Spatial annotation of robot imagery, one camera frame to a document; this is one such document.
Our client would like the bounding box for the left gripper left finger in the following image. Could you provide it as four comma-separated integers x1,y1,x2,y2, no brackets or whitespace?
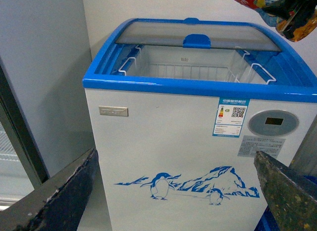
0,148,98,231

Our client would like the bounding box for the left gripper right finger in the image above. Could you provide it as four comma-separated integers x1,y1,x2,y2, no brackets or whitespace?
254,151,317,231

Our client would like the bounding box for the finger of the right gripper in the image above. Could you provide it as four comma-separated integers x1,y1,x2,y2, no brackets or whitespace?
262,0,317,35

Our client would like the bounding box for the red iced tea bottle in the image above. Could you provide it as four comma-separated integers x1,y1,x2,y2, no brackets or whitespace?
234,0,317,42

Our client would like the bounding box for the tall glass door fridge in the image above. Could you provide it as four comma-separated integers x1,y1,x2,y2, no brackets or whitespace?
0,0,105,231

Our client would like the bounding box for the front sliding glass lid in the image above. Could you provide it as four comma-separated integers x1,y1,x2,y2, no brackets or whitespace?
116,22,280,52

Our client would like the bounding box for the sliding glass lid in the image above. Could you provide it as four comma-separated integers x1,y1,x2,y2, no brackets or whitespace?
138,17,249,26
116,22,280,52

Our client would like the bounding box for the rear sliding glass lid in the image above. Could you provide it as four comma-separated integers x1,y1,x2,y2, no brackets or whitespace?
138,17,249,26

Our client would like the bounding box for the white blue chest freezer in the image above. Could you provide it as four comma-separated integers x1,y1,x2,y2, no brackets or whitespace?
83,18,317,231

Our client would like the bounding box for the white wire freezer basket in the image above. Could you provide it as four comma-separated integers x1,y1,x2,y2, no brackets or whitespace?
117,45,277,85

